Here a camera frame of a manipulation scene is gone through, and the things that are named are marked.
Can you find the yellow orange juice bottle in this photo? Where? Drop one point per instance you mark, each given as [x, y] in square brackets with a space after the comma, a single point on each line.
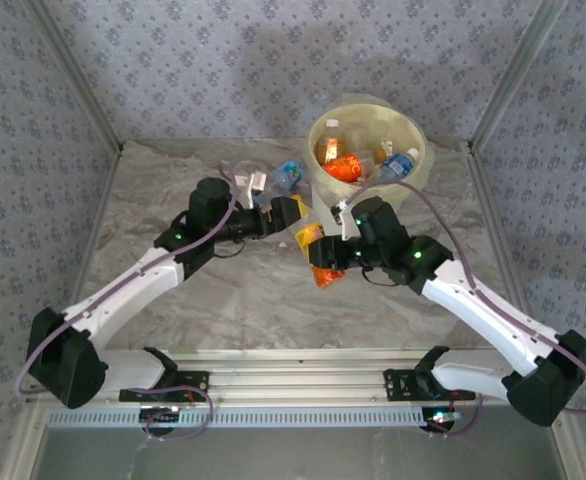
[308, 235]

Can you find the blue label white cap bottle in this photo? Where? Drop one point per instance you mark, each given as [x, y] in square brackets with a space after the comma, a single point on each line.
[398, 162]

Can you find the orange white label bottle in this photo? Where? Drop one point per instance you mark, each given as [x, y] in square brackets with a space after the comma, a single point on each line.
[345, 167]

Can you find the beige red label bottle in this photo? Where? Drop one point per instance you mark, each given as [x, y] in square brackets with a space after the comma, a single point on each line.
[330, 147]

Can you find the clear crushed plastic bottle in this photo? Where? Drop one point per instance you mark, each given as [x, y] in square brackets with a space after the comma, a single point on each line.
[363, 142]

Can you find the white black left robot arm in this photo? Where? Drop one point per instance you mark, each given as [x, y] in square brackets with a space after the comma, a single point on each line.
[123, 290]

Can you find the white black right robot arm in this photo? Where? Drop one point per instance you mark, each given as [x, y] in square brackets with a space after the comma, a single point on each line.
[483, 305]

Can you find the colourful blue label clear bottle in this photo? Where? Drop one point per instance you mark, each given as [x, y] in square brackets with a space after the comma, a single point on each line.
[288, 174]

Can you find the small black controller board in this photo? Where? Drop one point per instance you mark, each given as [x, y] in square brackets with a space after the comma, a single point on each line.
[438, 417]
[163, 415]

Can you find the aluminium table side rail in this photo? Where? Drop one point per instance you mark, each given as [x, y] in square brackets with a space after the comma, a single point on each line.
[504, 240]
[102, 200]

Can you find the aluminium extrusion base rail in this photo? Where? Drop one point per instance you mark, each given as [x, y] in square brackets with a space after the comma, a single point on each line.
[298, 380]

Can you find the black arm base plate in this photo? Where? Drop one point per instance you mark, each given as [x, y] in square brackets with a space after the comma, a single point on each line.
[193, 382]
[398, 385]

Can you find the aluminium frame post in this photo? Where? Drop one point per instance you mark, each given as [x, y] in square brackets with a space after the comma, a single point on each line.
[77, 70]
[518, 70]

